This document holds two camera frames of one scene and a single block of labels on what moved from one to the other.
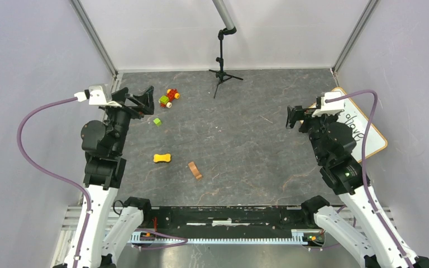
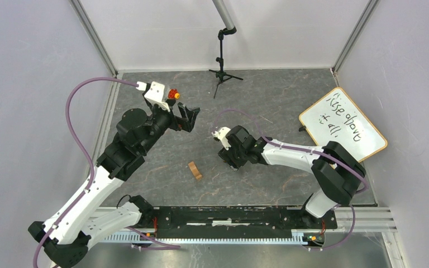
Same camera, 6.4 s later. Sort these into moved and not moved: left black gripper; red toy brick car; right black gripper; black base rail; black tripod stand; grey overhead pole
Moved: left black gripper; right black gripper
Not moved: grey overhead pole; red toy brick car; black base rail; black tripod stand
